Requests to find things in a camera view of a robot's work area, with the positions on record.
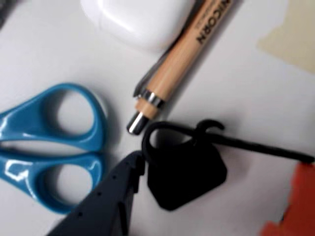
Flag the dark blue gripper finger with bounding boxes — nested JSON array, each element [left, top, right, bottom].
[[46, 150, 146, 236]]

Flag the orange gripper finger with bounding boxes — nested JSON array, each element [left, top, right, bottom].
[[259, 163, 315, 236]]

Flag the black clip earpiece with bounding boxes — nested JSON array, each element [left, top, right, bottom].
[[141, 119, 315, 211]]

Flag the wooden ballpoint pen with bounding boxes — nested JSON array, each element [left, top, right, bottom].
[[126, 0, 243, 136]]

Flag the white earbuds case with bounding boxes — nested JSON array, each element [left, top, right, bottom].
[[81, 0, 195, 53]]

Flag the blue handled scissors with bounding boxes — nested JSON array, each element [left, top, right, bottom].
[[0, 83, 109, 215]]

